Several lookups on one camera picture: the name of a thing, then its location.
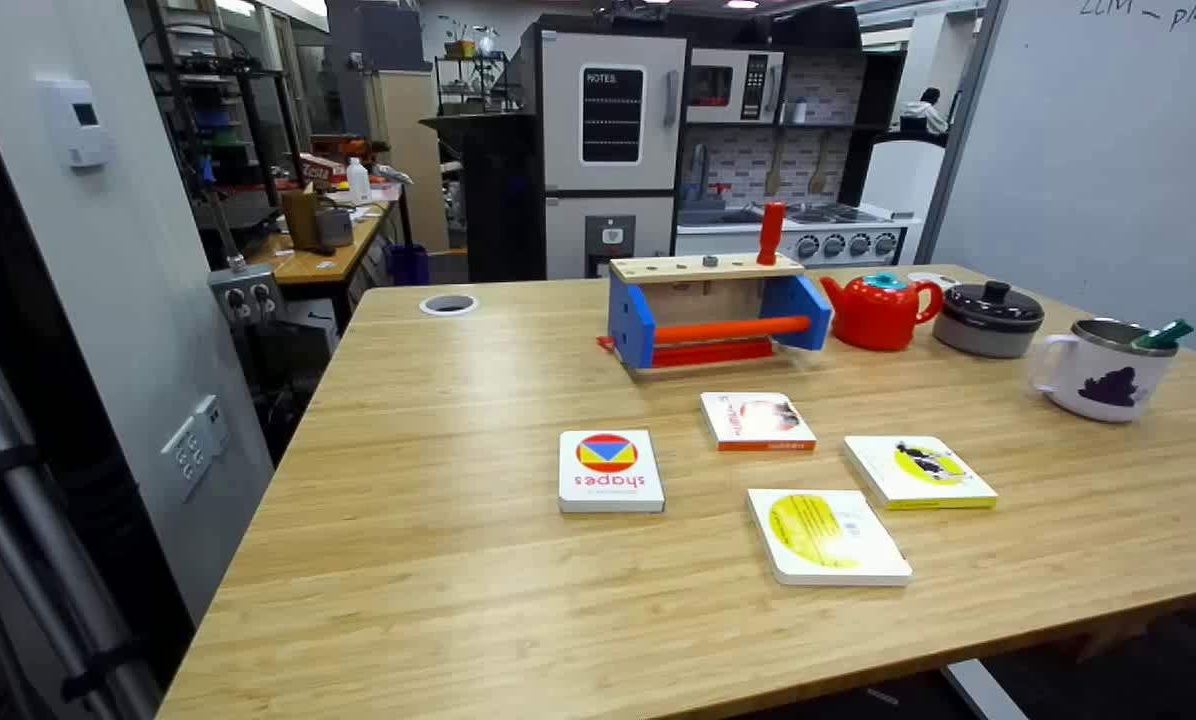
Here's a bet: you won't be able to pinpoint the white cabinet under oven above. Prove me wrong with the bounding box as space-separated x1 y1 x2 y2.
540 190 679 285

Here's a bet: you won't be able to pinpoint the white microwave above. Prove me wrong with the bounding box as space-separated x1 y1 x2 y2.
684 44 793 132

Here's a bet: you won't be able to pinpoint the gray pot with black lid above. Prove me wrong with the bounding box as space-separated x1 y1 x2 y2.
934 277 1050 362

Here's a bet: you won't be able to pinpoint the gray electrical box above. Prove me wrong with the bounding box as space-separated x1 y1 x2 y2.
204 256 285 328

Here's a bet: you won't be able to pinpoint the white lab oven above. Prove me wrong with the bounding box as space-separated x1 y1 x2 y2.
538 22 691 201

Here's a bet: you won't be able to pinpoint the white mug with purple print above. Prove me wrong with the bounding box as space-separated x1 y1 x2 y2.
1024 316 1180 428

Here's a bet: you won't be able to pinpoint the person in background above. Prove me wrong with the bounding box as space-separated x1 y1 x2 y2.
895 85 956 143

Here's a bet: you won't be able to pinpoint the white wall outlet plate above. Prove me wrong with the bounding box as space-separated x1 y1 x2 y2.
158 388 236 502

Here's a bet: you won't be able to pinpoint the wooden toy bench blue sides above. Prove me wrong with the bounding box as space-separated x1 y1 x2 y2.
596 252 841 381

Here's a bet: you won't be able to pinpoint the blue bin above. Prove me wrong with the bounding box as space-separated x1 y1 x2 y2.
386 238 436 289

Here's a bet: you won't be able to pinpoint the metal shelf rack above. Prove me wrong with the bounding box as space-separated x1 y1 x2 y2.
135 0 310 273

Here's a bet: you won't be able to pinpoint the black cabinet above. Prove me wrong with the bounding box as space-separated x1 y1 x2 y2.
419 107 550 285

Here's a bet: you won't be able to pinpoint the white book large yellow circle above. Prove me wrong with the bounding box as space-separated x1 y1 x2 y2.
745 483 916 592

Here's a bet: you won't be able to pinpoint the white plastic bottle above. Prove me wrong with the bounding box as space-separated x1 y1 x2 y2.
344 153 377 206

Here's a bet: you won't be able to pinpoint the book yellow circle black figure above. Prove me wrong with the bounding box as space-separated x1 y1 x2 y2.
841 432 1003 514

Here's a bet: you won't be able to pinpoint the white wall thermostat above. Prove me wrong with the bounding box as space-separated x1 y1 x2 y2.
31 72 116 174

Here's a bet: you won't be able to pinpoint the black and silver tripod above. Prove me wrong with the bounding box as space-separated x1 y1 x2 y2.
0 35 165 720

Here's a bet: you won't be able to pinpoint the red teapot with teal knob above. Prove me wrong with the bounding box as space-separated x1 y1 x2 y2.
816 268 947 356

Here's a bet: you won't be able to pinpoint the white book red yellow circle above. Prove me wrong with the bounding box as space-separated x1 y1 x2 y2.
556 422 672 519

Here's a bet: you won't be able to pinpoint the red wooden peg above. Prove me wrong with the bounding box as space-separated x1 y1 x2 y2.
751 194 793 268

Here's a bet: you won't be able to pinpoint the orange wooden dowel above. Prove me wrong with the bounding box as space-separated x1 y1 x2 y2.
650 310 816 346

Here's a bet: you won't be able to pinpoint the wooden workbench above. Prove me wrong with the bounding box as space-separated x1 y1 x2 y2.
243 194 406 296

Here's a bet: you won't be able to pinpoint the brown cardboard box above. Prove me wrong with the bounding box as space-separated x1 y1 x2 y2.
280 181 356 260

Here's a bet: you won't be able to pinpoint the white rounded appliance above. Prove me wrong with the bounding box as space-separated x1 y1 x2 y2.
856 134 951 222

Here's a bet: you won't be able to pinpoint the toy stove with knobs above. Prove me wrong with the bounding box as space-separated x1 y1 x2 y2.
672 206 916 273

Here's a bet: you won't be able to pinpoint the white book with red edge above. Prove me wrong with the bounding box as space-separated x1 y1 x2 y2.
697 388 821 454

